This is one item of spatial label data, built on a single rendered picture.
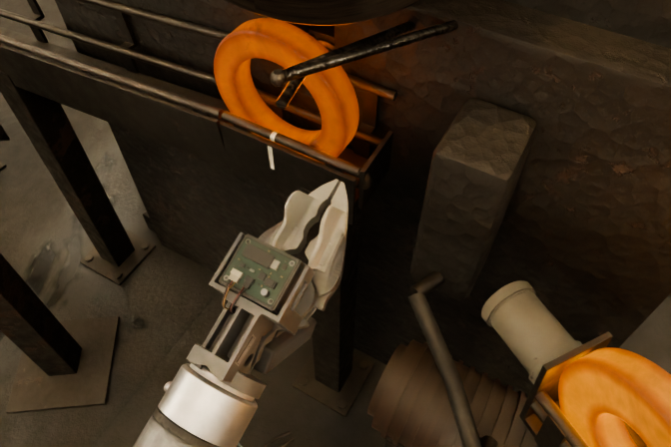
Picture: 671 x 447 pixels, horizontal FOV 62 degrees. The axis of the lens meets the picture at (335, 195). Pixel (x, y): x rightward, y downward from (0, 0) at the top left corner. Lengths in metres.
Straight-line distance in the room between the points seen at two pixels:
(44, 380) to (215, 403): 0.94
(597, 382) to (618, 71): 0.27
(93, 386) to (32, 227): 0.50
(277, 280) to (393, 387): 0.28
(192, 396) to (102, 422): 0.85
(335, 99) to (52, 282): 1.07
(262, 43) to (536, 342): 0.40
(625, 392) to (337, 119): 0.36
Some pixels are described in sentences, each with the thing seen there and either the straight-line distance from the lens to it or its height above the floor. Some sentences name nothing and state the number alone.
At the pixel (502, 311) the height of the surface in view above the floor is 0.68.
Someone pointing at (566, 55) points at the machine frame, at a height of 0.87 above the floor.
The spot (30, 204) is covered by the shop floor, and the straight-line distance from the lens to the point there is 1.71.
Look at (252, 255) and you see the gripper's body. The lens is 0.48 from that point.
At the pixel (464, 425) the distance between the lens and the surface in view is 0.67.
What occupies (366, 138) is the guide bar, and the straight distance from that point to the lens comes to 0.68.
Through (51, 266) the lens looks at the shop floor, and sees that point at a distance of 1.56.
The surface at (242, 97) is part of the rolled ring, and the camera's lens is 0.70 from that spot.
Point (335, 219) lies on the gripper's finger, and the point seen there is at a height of 0.76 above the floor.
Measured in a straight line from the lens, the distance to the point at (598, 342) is 0.56.
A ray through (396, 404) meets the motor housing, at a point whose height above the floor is 0.52.
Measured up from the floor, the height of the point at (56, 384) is 0.01.
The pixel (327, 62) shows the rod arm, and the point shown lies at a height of 0.90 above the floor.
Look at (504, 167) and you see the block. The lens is 0.54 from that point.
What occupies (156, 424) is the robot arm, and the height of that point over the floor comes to 0.72.
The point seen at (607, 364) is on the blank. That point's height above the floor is 0.76.
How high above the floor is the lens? 1.19
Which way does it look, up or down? 51 degrees down
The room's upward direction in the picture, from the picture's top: straight up
